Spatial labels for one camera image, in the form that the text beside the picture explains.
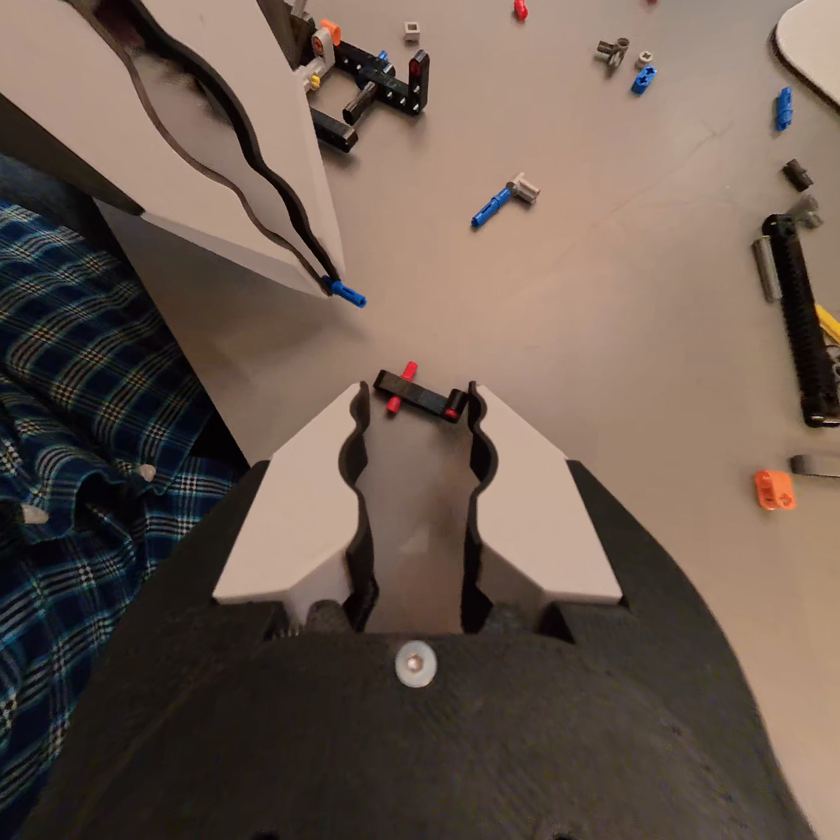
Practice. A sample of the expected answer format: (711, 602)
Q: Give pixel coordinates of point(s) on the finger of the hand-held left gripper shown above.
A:
(79, 98)
(275, 98)

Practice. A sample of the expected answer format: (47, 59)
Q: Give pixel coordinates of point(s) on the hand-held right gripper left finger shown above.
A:
(289, 525)

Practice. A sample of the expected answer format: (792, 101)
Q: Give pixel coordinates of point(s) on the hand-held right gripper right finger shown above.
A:
(544, 525)

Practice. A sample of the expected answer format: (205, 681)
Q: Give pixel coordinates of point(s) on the black lego model assembly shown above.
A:
(387, 82)

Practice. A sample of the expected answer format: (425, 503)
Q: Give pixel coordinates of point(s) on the black lego beam red pins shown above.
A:
(420, 396)

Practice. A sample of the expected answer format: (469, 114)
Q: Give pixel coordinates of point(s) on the blue lego pin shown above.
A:
(783, 108)
(348, 294)

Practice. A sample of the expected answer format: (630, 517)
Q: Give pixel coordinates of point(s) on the orange two-hole lego connector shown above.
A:
(774, 491)

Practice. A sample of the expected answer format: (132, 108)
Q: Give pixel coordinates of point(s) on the long black ribbed lego piece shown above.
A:
(797, 315)

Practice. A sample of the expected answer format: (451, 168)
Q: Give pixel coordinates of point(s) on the grey lego axle tube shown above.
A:
(766, 269)

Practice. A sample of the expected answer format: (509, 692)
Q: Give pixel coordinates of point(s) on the dark grey lego connector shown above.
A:
(615, 54)

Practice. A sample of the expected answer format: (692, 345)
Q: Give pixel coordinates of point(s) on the yellow lego piece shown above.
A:
(830, 325)

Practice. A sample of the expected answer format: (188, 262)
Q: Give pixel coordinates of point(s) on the short blue lego liftarm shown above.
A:
(643, 81)

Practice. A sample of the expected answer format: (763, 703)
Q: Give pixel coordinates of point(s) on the light grey lego bush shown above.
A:
(643, 60)

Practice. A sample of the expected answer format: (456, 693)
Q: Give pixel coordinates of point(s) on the dark grey lego piece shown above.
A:
(806, 211)

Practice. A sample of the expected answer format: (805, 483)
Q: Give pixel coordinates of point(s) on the small black lego piece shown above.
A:
(797, 175)

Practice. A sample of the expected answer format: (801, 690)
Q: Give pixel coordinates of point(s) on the small light grey square piece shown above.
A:
(407, 33)

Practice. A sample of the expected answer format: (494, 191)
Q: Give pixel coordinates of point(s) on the person in blue plaid shirt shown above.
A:
(79, 459)

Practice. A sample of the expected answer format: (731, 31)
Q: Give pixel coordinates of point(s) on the grey connector with blue pin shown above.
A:
(525, 188)

